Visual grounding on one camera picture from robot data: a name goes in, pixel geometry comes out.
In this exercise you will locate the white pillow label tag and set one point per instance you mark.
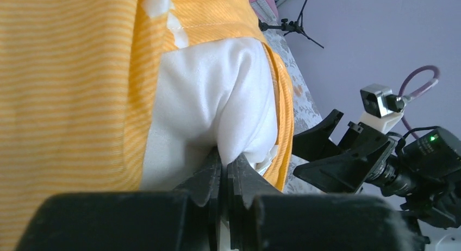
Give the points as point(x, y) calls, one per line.
point(263, 166)

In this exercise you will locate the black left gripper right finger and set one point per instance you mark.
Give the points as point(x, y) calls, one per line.
point(262, 218)

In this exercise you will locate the white pillow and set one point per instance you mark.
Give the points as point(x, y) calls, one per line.
point(215, 94)

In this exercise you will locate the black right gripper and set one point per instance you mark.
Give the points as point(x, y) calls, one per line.
point(364, 155)

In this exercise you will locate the floral table mat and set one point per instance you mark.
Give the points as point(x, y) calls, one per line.
point(306, 114)

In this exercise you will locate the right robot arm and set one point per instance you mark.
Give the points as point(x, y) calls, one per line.
point(425, 172)

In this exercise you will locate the black mini tripod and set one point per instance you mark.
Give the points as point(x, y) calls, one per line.
point(290, 27)

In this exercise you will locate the yellow and blue pillowcase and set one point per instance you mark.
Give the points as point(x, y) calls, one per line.
point(78, 84)

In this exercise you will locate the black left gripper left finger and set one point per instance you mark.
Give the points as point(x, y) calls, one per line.
point(185, 218)

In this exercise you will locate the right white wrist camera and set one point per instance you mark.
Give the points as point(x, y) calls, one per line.
point(383, 109)

